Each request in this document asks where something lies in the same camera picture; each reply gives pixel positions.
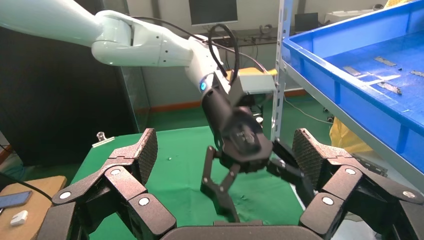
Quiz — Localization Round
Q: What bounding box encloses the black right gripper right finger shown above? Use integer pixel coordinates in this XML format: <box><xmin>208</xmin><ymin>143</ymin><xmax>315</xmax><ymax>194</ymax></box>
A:
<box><xmin>291</xmin><ymin>128</ymin><xmax>424</xmax><ymax>240</ymax></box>

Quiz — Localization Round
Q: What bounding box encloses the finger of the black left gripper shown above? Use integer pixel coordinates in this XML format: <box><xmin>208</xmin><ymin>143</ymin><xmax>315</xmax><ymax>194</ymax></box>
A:
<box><xmin>200</xmin><ymin>145</ymin><xmax>241</xmax><ymax>223</ymax></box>
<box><xmin>266</xmin><ymin>138</ymin><xmax>316</xmax><ymax>208</ymax></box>

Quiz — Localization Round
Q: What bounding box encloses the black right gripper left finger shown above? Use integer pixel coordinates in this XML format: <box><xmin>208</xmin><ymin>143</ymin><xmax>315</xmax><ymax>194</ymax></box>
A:
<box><xmin>36</xmin><ymin>128</ymin><xmax>177</xmax><ymax>240</ymax></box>

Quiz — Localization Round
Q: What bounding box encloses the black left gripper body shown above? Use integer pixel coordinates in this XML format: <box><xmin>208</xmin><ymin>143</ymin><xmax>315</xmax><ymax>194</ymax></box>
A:
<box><xmin>200</xmin><ymin>87</ymin><xmax>275</xmax><ymax>174</ymax></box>

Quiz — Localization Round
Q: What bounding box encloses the blue plastic tray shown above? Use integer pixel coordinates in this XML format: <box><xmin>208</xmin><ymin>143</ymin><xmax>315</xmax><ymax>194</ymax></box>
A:
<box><xmin>281</xmin><ymin>0</ymin><xmax>424</xmax><ymax>174</ymax></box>

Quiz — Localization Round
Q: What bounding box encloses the green table cloth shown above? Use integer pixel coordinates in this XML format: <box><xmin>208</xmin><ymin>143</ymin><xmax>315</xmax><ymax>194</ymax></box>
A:
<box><xmin>71</xmin><ymin>125</ymin><xmax>306</xmax><ymax>240</ymax></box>

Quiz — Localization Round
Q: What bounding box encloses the large steel binder clip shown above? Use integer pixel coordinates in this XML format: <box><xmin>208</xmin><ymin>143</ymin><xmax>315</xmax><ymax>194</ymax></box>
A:
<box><xmin>91</xmin><ymin>131</ymin><xmax>116</xmax><ymax>149</ymax></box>

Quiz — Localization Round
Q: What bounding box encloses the wooden side table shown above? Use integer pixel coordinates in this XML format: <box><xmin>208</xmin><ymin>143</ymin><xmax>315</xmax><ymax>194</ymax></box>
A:
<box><xmin>0</xmin><ymin>175</ymin><xmax>68</xmax><ymax>240</ymax></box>

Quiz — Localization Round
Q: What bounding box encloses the black partition panel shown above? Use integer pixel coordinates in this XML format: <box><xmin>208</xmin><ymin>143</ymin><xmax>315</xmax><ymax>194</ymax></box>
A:
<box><xmin>0</xmin><ymin>25</ymin><xmax>141</xmax><ymax>167</ymax></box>

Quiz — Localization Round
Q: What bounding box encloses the small white gadget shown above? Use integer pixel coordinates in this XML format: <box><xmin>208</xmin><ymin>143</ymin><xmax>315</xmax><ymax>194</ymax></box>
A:
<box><xmin>9</xmin><ymin>210</ymin><xmax>29</xmax><ymax>227</ymax></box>

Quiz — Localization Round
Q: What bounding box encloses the blue smartphone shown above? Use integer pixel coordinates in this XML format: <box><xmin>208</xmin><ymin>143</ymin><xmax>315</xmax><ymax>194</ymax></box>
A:
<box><xmin>0</xmin><ymin>190</ymin><xmax>34</xmax><ymax>210</ymax></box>

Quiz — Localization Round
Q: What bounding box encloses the large dark monitor screen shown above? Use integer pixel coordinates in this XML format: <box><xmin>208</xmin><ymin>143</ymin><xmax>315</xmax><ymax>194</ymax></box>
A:
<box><xmin>188</xmin><ymin>0</ymin><xmax>239</xmax><ymax>27</ymax></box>

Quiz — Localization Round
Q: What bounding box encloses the small dark monitor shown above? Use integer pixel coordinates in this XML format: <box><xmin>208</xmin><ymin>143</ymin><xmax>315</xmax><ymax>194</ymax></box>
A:
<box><xmin>294</xmin><ymin>12</ymin><xmax>320</xmax><ymax>34</ymax></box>

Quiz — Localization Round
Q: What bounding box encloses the white desktop device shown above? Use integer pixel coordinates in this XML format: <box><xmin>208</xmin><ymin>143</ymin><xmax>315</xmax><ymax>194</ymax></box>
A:
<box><xmin>323</xmin><ymin>9</ymin><xmax>377</xmax><ymax>25</ymax></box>

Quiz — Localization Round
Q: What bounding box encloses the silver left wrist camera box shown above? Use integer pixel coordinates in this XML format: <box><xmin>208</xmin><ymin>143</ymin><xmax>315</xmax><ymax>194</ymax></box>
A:
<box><xmin>228</xmin><ymin>73</ymin><xmax>278</xmax><ymax>108</ymax></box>

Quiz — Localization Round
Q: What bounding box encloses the black cable on wood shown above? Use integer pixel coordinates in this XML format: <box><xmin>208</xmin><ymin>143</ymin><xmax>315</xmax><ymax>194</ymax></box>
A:
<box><xmin>0</xmin><ymin>171</ymin><xmax>54</xmax><ymax>202</ymax></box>

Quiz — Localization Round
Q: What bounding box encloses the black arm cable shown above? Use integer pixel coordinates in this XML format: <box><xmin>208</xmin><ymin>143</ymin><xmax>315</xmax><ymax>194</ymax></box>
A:
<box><xmin>130</xmin><ymin>14</ymin><xmax>269</xmax><ymax>85</ymax></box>

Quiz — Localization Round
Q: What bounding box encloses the perforated grey metal shelf post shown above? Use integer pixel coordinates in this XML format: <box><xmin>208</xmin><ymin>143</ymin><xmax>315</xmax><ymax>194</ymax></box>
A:
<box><xmin>269</xmin><ymin>0</ymin><xmax>295</xmax><ymax>142</ymax></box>

